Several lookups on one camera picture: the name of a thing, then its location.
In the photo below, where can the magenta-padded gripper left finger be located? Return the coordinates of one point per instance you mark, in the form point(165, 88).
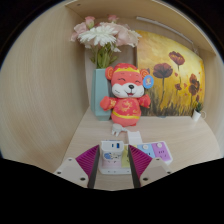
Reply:
point(87, 160)

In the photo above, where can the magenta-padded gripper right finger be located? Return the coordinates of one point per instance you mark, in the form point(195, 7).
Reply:
point(140, 161)

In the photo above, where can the white block charger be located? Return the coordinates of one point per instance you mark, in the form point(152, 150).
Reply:
point(112, 150)

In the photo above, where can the pastel multicolour power strip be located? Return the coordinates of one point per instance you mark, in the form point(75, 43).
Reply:
point(156, 151)

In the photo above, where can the white plug adapter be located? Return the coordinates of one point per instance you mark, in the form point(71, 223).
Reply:
point(134, 137)

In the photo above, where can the red plush toy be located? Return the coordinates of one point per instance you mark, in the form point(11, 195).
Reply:
point(126, 100)

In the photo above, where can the pale teal vase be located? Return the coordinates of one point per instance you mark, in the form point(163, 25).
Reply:
point(99, 96)

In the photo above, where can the small potted plant white pot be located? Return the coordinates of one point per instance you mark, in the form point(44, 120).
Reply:
point(196, 115)

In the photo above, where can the yellow poppy painting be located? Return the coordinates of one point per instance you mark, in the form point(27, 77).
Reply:
point(166, 50)

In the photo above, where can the pink and white flower bouquet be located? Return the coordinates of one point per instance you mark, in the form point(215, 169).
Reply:
point(103, 35)

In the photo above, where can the white light bar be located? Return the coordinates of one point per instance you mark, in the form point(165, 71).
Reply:
point(166, 29)

